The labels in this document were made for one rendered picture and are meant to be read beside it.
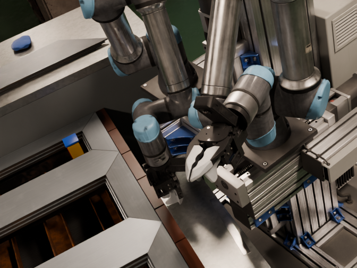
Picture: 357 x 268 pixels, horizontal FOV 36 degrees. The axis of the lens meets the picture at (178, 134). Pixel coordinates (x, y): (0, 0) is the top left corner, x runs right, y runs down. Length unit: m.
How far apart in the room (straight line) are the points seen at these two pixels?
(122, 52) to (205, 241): 0.72
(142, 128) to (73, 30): 1.24
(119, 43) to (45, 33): 1.01
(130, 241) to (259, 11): 0.84
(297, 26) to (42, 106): 1.32
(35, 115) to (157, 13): 0.99
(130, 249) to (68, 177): 0.49
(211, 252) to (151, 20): 0.82
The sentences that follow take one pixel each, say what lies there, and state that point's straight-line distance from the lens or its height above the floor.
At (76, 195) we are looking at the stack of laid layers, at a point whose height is 0.83.
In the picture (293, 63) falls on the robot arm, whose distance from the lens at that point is 1.50.
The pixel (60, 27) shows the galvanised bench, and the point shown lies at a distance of 2.82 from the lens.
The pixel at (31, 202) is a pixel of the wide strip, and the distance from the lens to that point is 2.19.
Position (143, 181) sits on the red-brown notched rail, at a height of 0.83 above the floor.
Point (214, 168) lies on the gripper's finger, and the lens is 1.13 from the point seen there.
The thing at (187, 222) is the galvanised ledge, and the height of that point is 0.68.
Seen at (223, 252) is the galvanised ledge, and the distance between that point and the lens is 1.95.
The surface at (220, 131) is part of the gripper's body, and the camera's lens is 1.15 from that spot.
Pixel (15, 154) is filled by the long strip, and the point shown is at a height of 0.85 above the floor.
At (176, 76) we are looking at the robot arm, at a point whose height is 1.30.
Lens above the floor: 2.20
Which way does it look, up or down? 38 degrees down
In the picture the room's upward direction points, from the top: 19 degrees counter-clockwise
